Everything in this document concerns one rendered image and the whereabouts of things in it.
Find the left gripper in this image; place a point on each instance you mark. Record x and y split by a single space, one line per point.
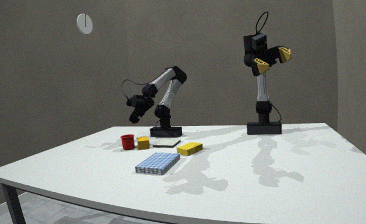
263 62

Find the blue and white checkered towel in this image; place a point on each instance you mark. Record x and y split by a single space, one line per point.
158 163

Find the red cup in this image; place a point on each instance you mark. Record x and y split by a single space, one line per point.
128 142

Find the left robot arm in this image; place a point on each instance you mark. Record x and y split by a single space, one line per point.
263 107

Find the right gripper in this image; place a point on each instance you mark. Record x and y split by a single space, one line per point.
135 114

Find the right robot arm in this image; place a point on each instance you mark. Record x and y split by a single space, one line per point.
163 108

